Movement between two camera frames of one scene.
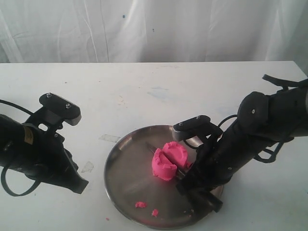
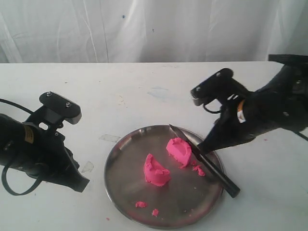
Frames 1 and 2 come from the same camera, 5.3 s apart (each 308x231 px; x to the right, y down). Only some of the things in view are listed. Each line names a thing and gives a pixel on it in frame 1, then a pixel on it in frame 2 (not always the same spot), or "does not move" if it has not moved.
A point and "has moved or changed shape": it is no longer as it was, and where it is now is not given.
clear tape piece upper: x=109 y=138 does not move
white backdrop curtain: x=109 y=31 does not move
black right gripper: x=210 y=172 to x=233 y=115
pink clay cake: x=162 y=167 to x=154 y=173
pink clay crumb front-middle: x=155 y=212 does not move
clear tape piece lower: x=88 y=167 does not move
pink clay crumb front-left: x=140 y=204 does not move
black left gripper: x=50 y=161 does not move
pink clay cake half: x=177 y=154 has moved or changed shape
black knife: x=200 y=198 to x=233 y=189
